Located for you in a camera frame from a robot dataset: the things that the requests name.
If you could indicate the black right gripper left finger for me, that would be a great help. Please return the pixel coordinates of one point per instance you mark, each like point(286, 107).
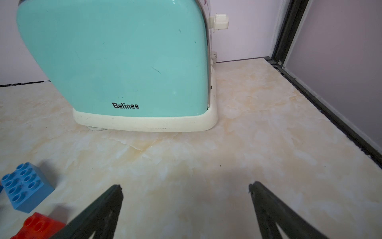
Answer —
point(98, 220)

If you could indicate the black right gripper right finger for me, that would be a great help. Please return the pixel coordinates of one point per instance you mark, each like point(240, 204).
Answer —
point(272, 213)

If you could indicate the red square brick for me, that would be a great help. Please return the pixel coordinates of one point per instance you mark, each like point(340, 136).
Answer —
point(39, 226)

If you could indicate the light blue large brick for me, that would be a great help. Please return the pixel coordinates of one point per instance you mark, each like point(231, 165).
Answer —
point(26, 187)

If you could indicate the mint green Belinee toaster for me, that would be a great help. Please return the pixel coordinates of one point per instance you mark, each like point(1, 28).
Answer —
point(128, 65)

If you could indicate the black enclosure corner post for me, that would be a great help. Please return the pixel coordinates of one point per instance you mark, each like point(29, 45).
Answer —
point(290, 24)

